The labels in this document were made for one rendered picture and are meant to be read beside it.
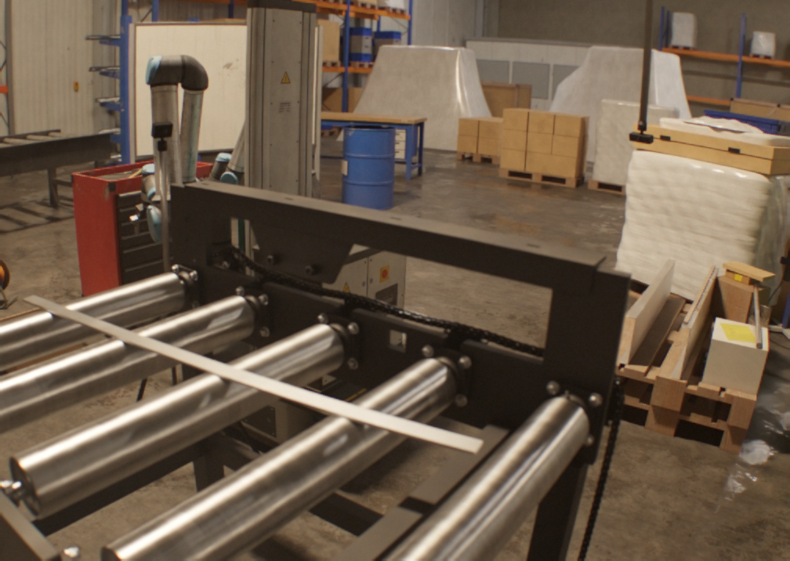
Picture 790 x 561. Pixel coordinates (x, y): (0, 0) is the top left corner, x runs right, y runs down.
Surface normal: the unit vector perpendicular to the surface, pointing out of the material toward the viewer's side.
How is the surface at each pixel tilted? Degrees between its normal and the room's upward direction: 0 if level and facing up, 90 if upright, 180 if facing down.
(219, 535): 54
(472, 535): 31
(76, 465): 59
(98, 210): 90
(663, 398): 90
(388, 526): 0
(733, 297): 90
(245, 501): 36
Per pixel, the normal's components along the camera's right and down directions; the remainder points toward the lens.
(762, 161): -0.83, 0.14
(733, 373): -0.54, 0.23
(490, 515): 0.45, -0.72
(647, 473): 0.04, -0.95
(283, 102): 0.82, 0.19
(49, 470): 0.63, -0.50
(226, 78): 0.50, 0.27
